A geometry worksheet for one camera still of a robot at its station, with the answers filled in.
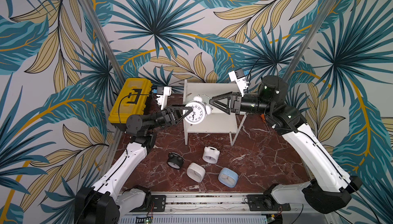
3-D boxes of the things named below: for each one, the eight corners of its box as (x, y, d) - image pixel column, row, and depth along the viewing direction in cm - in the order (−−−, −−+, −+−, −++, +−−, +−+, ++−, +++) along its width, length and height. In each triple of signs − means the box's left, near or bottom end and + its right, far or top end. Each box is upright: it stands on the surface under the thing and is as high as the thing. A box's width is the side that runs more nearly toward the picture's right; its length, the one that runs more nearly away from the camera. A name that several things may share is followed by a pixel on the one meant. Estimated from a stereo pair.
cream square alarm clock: (186, 177, 83) (185, 172, 76) (191, 166, 87) (190, 161, 80) (201, 184, 81) (202, 179, 74) (205, 173, 85) (206, 167, 78)
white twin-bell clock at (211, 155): (201, 160, 89) (202, 153, 81) (204, 152, 92) (205, 145, 84) (216, 165, 88) (218, 158, 80) (218, 156, 91) (220, 149, 83)
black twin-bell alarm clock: (168, 166, 87) (165, 159, 79) (172, 158, 90) (169, 151, 82) (181, 170, 86) (179, 164, 78) (184, 162, 88) (183, 155, 81)
